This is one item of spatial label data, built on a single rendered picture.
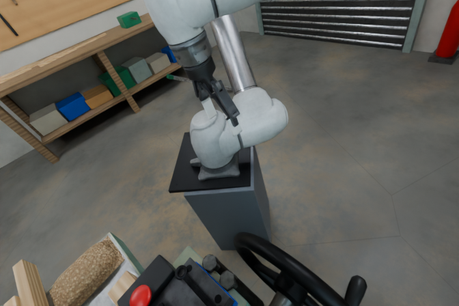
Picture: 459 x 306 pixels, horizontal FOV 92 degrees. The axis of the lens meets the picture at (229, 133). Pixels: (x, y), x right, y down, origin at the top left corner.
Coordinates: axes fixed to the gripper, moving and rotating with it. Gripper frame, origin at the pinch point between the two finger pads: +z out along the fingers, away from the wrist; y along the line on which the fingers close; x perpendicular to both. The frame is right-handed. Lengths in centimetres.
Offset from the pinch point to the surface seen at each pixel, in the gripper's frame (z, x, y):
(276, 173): 95, 36, -37
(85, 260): -0.7, -44.4, 11.7
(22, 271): -2, -57, 4
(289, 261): 0.3, -13.7, 39.0
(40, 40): -22, -53, -284
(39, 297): 0, -55, 11
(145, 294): -8.0, -32.0, 31.6
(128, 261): 3.4, -38.1, 15.8
